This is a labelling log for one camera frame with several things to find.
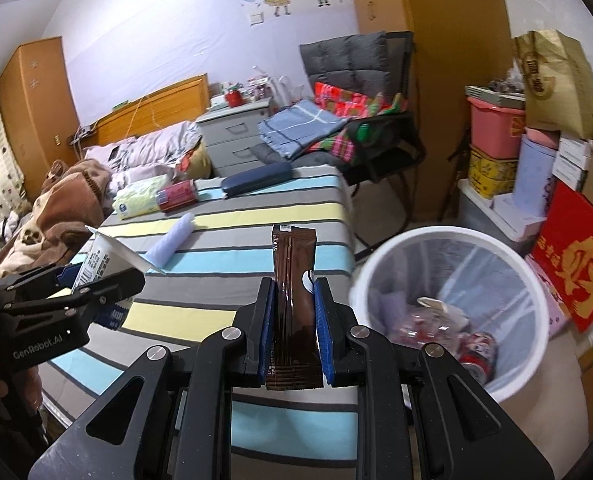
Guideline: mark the yellow tissue pack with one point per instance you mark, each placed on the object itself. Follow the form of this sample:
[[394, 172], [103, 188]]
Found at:
[[136, 199]]

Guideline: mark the large red drink can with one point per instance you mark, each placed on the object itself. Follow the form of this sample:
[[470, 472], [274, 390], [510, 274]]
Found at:
[[179, 195]]

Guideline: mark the red jar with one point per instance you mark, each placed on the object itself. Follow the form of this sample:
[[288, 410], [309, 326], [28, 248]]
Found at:
[[234, 98]]

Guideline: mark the grey padded chair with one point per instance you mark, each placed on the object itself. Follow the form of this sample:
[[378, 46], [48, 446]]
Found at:
[[346, 55]]

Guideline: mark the red plaid cloth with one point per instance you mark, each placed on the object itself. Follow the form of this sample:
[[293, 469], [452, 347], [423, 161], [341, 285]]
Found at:
[[341, 97]]

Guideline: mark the grey nightstand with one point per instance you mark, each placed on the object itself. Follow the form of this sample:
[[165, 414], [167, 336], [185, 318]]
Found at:
[[236, 130]]

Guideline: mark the yellow printed box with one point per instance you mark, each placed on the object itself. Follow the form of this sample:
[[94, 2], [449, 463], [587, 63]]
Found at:
[[491, 175]]

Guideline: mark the pink floral quilt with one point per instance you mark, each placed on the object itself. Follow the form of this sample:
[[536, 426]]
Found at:
[[146, 147]]

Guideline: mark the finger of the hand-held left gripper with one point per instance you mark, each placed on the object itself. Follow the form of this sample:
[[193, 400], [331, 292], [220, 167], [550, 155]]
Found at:
[[36, 280], [111, 290]]

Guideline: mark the white trash bin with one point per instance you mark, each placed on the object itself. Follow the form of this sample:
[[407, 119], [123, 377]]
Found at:
[[516, 280]]

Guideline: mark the pink plastic box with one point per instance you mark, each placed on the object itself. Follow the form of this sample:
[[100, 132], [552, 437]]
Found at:
[[493, 130]]

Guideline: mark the white plastic bag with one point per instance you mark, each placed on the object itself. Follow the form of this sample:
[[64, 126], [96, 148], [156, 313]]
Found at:
[[281, 92]]

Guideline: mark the tall wooden wardrobe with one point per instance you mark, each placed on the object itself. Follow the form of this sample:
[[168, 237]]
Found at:
[[426, 10]]

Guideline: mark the white wall switch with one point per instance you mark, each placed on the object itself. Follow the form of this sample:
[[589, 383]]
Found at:
[[257, 18]]

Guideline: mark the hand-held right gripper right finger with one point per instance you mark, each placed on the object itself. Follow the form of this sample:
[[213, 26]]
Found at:
[[325, 330]]

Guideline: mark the wooden bed headboard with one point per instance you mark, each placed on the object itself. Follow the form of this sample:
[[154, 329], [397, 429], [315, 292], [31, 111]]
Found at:
[[166, 102]]

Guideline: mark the blue folded cloth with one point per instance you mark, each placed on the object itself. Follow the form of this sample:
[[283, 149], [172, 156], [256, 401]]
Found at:
[[296, 127]]

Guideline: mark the white cardboard box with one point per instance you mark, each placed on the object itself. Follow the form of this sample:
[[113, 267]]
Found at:
[[573, 162]]

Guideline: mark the white yogurt cup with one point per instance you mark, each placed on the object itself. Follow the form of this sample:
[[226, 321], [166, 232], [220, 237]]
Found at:
[[101, 260]]

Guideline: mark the navy glasses case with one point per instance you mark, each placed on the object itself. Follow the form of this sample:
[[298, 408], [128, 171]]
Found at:
[[256, 180]]

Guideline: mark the red gift box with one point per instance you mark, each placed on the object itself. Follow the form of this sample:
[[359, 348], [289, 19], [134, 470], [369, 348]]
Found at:
[[576, 260]]

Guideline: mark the white foam net sleeve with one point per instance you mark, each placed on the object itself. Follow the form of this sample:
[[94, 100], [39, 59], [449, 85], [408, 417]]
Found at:
[[171, 237]]

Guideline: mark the striped tablecloth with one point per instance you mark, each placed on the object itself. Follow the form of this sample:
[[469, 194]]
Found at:
[[256, 220]]

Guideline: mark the wooden cabinet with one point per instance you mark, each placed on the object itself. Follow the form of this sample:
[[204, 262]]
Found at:
[[31, 100]]

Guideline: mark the brown fleece blanket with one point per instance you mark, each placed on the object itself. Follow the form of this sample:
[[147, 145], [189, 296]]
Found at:
[[61, 200]]

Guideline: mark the grey flat box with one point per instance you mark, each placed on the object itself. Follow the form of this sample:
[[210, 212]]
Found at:
[[491, 95]]

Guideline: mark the brown paper bag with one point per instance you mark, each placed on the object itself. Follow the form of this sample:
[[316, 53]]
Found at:
[[556, 85]]

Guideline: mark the lavender cylindrical bin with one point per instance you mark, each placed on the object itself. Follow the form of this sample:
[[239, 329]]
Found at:
[[533, 175]]

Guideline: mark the small red drink can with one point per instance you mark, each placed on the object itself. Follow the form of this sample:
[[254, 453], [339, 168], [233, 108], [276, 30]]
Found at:
[[476, 355]]

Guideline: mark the brown coffee sachet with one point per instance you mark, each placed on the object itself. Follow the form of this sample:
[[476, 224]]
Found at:
[[294, 285]]

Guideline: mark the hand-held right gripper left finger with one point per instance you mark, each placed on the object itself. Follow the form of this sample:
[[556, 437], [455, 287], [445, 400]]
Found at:
[[266, 330]]

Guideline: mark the beige paper bag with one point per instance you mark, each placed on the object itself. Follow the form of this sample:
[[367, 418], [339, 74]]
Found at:
[[446, 312]]

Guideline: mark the clear plastic bottle red label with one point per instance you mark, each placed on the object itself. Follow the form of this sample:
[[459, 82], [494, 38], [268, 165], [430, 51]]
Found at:
[[421, 332]]

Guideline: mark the pink flat box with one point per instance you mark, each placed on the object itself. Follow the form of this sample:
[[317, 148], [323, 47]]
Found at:
[[551, 305]]

